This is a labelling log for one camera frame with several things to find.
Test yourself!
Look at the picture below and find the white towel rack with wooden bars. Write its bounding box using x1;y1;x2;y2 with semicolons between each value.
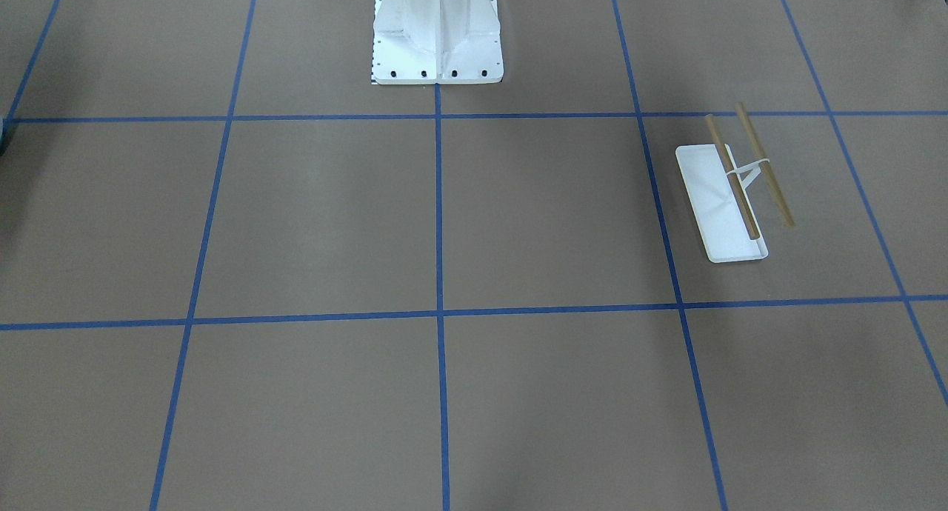
675;101;796;264

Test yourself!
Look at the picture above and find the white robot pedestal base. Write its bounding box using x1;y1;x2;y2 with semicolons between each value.
370;0;504;85

